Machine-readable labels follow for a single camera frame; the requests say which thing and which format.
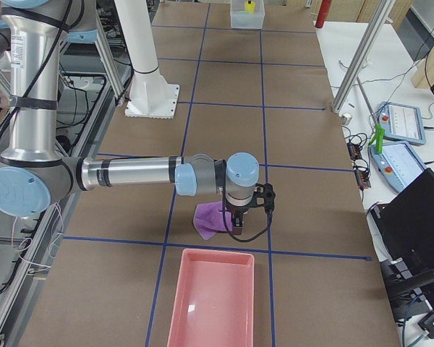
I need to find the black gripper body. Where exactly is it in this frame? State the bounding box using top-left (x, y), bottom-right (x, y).
top-left (231, 210), bottom-right (247, 235)

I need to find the purple microfiber cloth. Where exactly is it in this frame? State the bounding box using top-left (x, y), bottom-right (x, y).
top-left (192, 202), bottom-right (232, 241)

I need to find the yellow plastic cup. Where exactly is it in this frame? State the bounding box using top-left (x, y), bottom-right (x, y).
top-left (244, 0), bottom-right (256, 14)

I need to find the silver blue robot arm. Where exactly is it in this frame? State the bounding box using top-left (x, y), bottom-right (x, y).
top-left (0, 1), bottom-right (262, 233)

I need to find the pink plastic bin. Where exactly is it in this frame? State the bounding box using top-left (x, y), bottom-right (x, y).
top-left (167, 249), bottom-right (255, 346)

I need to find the small silver cylinder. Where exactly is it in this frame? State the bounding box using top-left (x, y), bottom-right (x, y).
top-left (341, 113), bottom-right (352, 126)

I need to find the near blue teach pendant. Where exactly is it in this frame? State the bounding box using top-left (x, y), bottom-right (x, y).
top-left (369, 141), bottom-right (427, 192)

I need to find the blue teach pendant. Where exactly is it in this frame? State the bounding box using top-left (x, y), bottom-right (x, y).
top-left (369, 141), bottom-right (427, 192)
top-left (378, 102), bottom-right (426, 145)

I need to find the black monitor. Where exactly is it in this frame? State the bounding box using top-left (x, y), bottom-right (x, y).
top-left (371, 168), bottom-right (434, 311)

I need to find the far blue teach pendant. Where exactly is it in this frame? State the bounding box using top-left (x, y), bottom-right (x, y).
top-left (378, 102), bottom-right (426, 145)

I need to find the white translucent plastic bin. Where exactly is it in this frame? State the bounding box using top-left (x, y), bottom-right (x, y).
top-left (230, 0), bottom-right (265, 30)

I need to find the red fire extinguisher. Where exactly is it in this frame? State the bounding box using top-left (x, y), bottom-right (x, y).
top-left (315, 0), bottom-right (332, 29)

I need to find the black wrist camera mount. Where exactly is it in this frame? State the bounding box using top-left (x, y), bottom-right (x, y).
top-left (252, 183), bottom-right (276, 215)

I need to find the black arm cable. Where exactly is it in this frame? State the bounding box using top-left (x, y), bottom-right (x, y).
top-left (218, 186), bottom-right (275, 242)

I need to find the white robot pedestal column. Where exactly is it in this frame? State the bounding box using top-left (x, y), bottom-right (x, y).
top-left (115, 0), bottom-right (180, 119)

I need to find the aluminium frame post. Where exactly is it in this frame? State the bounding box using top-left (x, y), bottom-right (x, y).
top-left (331, 0), bottom-right (395, 113)

